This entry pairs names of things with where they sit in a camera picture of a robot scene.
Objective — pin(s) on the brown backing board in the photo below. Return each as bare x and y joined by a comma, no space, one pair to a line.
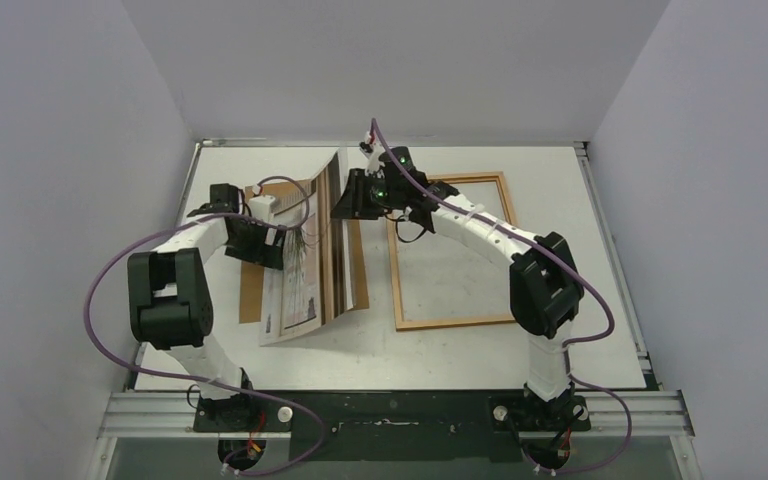
251,291

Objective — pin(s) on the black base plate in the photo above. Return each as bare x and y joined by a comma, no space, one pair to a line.
390,426

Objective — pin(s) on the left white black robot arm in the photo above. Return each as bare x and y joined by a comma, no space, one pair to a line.
169,298

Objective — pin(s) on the photo print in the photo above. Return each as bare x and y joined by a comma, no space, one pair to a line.
293,206

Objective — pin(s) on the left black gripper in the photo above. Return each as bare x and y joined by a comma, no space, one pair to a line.
263,254

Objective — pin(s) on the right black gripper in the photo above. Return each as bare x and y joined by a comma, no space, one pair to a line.
350,197

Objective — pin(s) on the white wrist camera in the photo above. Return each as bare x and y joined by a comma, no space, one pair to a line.
261,208
372,151

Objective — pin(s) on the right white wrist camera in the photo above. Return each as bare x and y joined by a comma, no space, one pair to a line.
372,151

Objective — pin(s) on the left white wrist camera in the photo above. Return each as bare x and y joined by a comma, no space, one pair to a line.
261,208

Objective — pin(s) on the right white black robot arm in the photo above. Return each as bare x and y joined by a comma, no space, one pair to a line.
543,296

